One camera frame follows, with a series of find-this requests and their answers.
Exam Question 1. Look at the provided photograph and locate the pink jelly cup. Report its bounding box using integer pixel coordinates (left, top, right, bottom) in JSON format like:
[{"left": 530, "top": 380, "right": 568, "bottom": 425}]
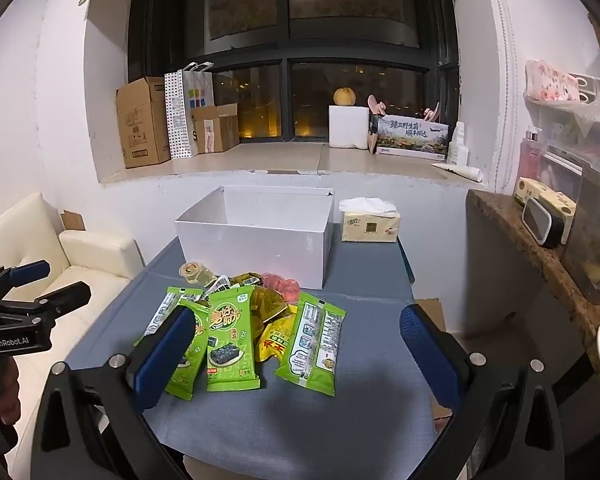
[{"left": 261, "top": 271, "right": 302, "bottom": 305}]

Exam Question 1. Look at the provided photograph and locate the white snack packet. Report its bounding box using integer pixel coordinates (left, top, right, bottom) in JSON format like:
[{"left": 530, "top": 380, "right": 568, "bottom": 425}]
[{"left": 202, "top": 275, "right": 232, "bottom": 297}]

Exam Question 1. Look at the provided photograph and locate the pink bottle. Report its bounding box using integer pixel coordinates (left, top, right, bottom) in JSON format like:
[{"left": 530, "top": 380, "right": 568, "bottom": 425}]
[{"left": 520, "top": 130, "right": 543, "bottom": 181}]

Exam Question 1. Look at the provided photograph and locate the yellow packet with red print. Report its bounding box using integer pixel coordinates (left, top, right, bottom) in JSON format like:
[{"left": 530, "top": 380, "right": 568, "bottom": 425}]
[{"left": 256, "top": 310, "right": 301, "bottom": 363}]

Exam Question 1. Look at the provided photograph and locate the white paper shopping bag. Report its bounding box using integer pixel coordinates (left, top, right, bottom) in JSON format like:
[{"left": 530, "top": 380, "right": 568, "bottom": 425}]
[{"left": 164, "top": 61, "right": 215, "bottom": 160}]

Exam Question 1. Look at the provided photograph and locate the white cardboard box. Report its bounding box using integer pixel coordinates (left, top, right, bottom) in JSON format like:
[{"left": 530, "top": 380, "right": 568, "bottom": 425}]
[{"left": 174, "top": 186, "right": 335, "bottom": 291}]

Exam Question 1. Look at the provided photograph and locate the grey tablecloth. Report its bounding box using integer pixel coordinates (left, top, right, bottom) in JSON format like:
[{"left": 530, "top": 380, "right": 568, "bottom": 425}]
[{"left": 62, "top": 230, "right": 453, "bottom": 461}]

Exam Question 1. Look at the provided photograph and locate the cream leather sofa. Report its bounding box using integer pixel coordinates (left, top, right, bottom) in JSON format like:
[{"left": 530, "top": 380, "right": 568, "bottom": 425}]
[{"left": 0, "top": 192, "right": 146, "bottom": 461}]

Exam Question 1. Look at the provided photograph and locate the flat brown cardboard sheet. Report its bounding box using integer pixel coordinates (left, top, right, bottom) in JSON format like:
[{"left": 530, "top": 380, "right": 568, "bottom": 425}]
[{"left": 415, "top": 298, "right": 456, "bottom": 421}]

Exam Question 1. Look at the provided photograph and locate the stone topped dark cabinet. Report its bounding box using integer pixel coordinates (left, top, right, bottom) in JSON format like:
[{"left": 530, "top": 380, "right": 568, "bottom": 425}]
[{"left": 465, "top": 189, "right": 600, "bottom": 436}]

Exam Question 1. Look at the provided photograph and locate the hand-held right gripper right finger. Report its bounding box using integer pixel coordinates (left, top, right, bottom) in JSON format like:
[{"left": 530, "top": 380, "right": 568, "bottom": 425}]
[{"left": 399, "top": 304, "right": 566, "bottom": 480}]

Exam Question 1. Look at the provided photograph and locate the landscape printed carton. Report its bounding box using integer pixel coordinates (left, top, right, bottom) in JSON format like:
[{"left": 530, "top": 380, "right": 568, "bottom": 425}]
[{"left": 370, "top": 112, "right": 453, "bottom": 157}]

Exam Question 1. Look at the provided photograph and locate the white alarm clock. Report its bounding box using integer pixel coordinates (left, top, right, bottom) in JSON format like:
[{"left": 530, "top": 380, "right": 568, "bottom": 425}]
[{"left": 521, "top": 195, "right": 566, "bottom": 249}]

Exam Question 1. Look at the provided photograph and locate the person's left hand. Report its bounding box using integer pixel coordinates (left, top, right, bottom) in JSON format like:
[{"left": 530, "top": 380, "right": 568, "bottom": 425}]
[{"left": 0, "top": 356, "right": 22, "bottom": 413}]

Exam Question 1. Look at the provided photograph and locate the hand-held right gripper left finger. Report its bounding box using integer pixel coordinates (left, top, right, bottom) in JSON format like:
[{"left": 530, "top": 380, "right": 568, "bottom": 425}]
[{"left": 30, "top": 305, "right": 198, "bottom": 480}]

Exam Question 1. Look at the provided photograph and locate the pale yellow carton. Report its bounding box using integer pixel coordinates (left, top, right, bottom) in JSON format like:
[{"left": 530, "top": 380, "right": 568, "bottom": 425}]
[{"left": 513, "top": 177, "right": 578, "bottom": 231}]

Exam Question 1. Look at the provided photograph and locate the white tube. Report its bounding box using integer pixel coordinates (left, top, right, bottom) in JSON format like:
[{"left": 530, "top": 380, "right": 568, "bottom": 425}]
[{"left": 431, "top": 161, "right": 483, "bottom": 182}]

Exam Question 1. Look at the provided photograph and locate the clear plastic container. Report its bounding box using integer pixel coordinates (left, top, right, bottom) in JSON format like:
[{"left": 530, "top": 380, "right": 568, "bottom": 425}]
[{"left": 561, "top": 165, "right": 600, "bottom": 306}]

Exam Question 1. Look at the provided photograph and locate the round golden jelly cup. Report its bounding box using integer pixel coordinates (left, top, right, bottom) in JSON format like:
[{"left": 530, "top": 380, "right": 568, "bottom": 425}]
[{"left": 180, "top": 261, "right": 217, "bottom": 287}]

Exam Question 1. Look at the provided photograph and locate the olive yellow snack packet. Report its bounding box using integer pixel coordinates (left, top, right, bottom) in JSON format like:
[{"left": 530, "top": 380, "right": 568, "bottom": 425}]
[
  {"left": 250, "top": 285, "right": 288, "bottom": 323},
  {"left": 229, "top": 271, "right": 263, "bottom": 291}
]

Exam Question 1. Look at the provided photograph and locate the clear drawer organizer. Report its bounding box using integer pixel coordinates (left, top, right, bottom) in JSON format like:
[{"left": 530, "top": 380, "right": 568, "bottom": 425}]
[{"left": 525, "top": 60, "right": 600, "bottom": 191}]

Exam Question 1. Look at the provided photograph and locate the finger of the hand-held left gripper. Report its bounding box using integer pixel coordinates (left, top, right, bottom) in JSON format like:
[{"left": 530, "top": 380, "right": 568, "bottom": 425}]
[
  {"left": 0, "top": 281, "right": 92, "bottom": 326},
  {"left": 0, "top": 259, "right": 52, "bottom": 305}
]

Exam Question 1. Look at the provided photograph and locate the white foam box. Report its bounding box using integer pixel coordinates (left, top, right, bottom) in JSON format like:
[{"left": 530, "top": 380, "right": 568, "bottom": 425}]
[{"left": 328, "top": 105, "right": 371, "bottom": 150}]

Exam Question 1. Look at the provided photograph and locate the black window frame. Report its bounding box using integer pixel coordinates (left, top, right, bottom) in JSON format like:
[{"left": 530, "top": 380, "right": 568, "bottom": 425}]
[{"left": 127, "top": 0, "right": 461, "bottom": 143}]

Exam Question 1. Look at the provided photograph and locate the pink floral pouch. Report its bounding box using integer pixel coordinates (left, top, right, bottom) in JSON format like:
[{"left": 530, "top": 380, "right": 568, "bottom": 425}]
[{"left": 524, "top": 59, "right": 581, "bottom": 103}]

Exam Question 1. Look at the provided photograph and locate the yellow tissue pack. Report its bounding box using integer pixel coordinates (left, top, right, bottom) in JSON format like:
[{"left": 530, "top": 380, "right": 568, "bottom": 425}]
[{"left": 339, "top": 197, "right": 402, "bottom": 244}]

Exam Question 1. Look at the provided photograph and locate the small open cardboard box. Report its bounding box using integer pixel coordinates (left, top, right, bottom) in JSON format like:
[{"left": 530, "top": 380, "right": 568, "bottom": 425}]
[{"left": 191, "top": 103, "right": 241, "bottom": 155}]

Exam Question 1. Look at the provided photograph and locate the white plastic bottle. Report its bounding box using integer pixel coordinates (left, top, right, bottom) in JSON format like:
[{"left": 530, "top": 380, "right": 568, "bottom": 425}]
[{"left": 447, "top": 121, "right": 470, "bottom": 167}]

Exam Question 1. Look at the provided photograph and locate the green seaweed snack packet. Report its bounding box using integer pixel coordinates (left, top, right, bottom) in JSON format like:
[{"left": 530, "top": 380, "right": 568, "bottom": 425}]
[
  {"left": 145, "top": 286, "right": 186, "bottom": 341},
  {"left": 206, "top": 285, "right": 262, "bottom": 392},
  {"left": 274, "top": 291, "right": 347, "bottom": 397},
  {"left": 166, "top": 287, "right": 212, "bottom": 402}
]

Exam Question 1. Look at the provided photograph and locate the large brown cardboard box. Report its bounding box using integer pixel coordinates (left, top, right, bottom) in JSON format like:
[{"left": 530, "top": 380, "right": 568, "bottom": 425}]
[{"left": 116, "top": 77, "right": 172, "bottom": 170}]

